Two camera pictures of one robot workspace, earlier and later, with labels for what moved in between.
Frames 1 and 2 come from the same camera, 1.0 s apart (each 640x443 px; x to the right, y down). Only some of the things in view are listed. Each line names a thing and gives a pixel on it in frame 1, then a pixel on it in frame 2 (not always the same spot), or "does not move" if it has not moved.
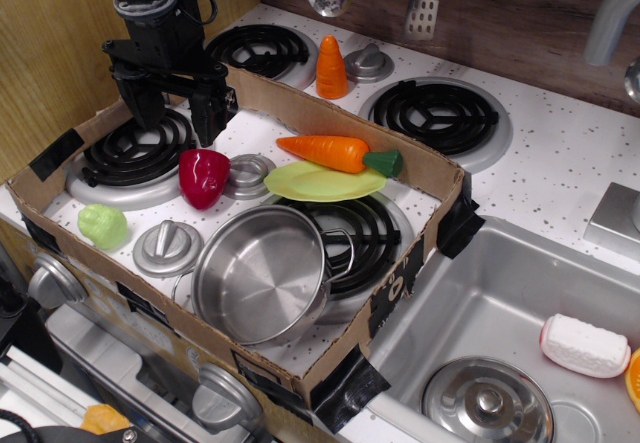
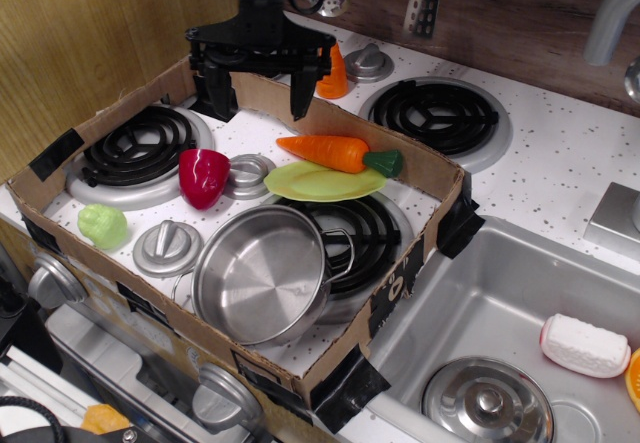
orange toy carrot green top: x=343 y=155 does not move
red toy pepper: x=203 y=175 does not move
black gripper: x=167 y=55 to x=260 y=38
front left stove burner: x=126 y=167 does not move
